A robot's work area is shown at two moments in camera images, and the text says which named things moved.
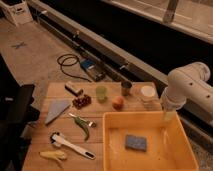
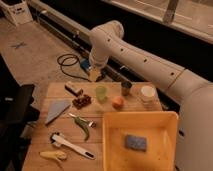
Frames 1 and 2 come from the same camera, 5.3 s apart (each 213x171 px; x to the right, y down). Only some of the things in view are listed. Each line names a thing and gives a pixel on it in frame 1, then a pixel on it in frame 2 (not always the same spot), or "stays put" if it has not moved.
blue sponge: [136, 142] stays put
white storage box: [17, 10] stays put
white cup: [149, 100] stays put
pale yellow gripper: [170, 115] → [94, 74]
